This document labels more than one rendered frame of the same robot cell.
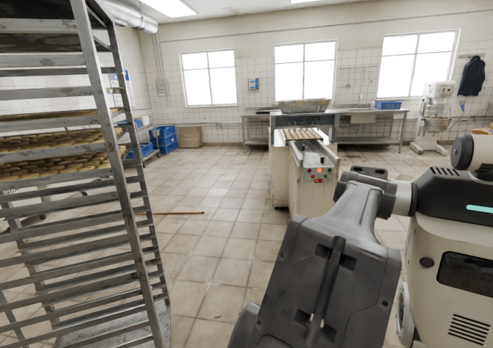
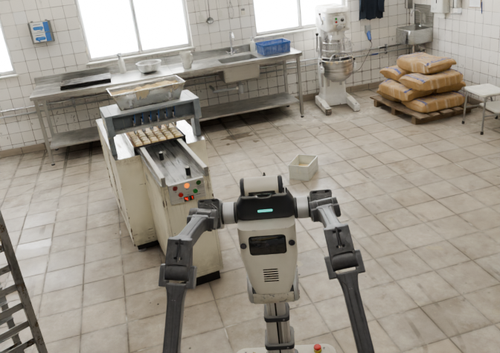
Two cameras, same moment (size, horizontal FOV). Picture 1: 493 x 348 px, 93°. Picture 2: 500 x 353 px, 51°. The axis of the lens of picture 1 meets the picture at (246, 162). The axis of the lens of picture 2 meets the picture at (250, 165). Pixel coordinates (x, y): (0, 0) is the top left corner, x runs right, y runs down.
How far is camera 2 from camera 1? 1.44 m
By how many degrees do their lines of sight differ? 23
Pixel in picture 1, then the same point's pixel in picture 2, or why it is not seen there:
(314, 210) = not seen: hidden behind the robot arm
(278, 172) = (132, 195)
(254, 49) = not seen: outside the picture
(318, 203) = not seen: hidden behind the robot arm
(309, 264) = (174, 246)
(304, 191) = (175, 215)
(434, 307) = (254, 269)
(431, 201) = (242, 212)
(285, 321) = (171, 260)
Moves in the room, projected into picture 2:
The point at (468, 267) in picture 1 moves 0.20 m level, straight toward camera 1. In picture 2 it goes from (260, 242) to (239, 271)
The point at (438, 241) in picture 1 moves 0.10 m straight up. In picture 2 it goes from (245, 234) to (242, 211)
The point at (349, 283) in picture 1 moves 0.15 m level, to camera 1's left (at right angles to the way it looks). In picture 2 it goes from (182, 247) to (135, 264)
